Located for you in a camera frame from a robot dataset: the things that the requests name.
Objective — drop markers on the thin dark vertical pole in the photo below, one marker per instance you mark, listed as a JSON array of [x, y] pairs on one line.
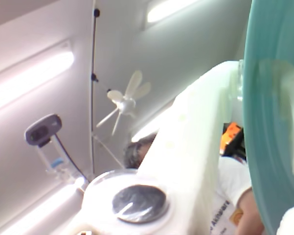
[[94, 49]]

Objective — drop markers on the white ceiling fan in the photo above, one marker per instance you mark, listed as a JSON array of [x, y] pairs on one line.
[[127, 102]]

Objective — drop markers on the long ceiling light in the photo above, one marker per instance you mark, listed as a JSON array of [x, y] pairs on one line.
[[39, 213], [27, 80]]

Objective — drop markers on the clear acrylic camera stand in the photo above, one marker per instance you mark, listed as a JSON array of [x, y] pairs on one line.
[[51, 159]]

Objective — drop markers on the light blue plate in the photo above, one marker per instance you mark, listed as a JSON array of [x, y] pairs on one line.
[[259, 147]]

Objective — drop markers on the person's grey-haired head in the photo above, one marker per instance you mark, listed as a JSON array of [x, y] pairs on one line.
[[138, 151]]

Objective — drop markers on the grey webcam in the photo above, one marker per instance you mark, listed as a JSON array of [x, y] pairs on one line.
[[42, 129]]

